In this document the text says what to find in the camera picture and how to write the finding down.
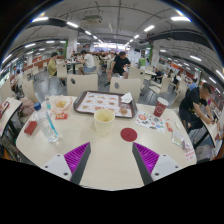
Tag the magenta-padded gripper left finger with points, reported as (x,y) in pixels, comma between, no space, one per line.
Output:
(77,159)

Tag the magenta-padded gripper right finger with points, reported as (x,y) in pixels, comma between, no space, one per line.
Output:
(146,159)

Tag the clear blue-capped water bottle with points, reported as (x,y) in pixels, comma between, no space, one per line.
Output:
(46,125)

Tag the flat round red coaster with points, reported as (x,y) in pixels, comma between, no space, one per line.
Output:
(128,134)

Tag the clear plastic packet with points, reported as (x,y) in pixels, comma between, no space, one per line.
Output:
(178,139)

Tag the colourful printed leaflet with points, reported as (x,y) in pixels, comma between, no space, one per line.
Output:
(150,121)

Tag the red sauce packet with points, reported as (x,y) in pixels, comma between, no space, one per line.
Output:
(169,127)

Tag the cream paper cup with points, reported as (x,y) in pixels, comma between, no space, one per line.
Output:
(104,125)

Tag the red paper cup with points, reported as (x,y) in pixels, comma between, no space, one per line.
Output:
(160,108)

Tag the red box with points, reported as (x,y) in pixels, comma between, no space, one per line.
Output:
(30,128)

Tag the clear plastic food bag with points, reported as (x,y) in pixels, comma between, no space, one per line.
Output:
(61,104)

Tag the brown tray with paper liner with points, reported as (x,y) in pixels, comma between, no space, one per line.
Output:
(100,103)

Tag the small teal bottle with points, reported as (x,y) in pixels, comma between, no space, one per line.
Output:
(48,104)

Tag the crumpled white napkin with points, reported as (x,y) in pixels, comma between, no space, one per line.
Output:
(126,97)

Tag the pink backpack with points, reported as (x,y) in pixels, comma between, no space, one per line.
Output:
(26,106)

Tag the person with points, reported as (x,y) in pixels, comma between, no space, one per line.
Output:
(88,62)
(158,75)
(19,80)
(119,65)
(192,85)
(52,66)
(191,101)

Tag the cream dining chair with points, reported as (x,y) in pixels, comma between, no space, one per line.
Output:
(82,85)
(126,88)

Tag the neighbouring cream table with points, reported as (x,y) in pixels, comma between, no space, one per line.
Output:
(10,111)

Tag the ceiling air unit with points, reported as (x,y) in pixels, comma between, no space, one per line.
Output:
(92,19)

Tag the ceiling strip lights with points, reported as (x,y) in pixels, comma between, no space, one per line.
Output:
(180,18)

